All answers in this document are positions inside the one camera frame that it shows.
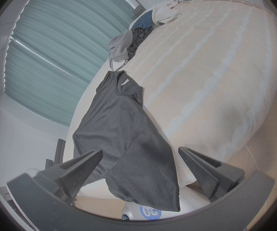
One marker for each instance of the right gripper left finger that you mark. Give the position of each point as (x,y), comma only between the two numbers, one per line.
(80,169)

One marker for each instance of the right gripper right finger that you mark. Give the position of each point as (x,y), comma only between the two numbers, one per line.
(206,172)

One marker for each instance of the black T-shirt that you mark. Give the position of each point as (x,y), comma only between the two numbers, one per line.
(128,141)

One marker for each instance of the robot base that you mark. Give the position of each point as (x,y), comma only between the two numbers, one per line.
(131,209)

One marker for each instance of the bed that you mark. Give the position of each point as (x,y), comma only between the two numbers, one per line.
(213,68)

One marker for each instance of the pile of clothes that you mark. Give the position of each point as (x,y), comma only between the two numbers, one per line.
(121,44)

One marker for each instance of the blue-green curtain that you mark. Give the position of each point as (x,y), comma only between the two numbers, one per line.
(44,85)
(68,20)

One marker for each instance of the grey bedside table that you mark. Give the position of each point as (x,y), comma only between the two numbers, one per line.
(139,10)

